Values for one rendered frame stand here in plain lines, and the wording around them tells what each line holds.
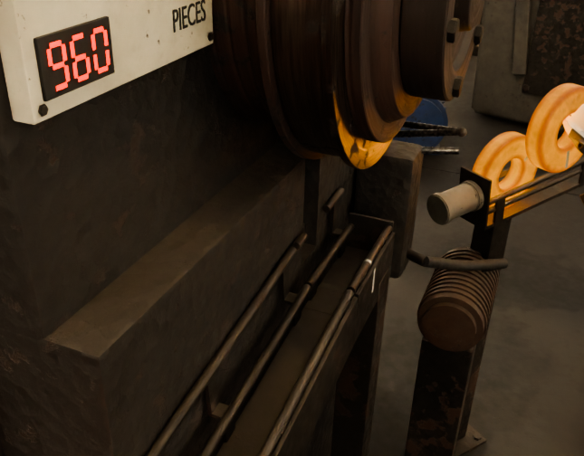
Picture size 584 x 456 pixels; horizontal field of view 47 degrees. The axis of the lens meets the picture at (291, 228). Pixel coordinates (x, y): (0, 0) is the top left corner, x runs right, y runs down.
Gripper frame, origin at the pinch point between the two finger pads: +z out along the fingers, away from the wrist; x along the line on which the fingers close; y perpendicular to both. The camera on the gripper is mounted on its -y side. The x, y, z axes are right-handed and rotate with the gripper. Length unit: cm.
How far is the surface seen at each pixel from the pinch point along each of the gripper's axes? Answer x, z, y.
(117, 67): 82, -8, 26
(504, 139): 3.1, 7.1, -9.0
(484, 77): -172, 146, -106
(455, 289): 16.9, -6.2, -30.7
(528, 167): -4.1, 4.2, -15.1
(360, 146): 53, -8, 12
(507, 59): -175, 140, -92
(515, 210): -1.3, 0.7, -22.4
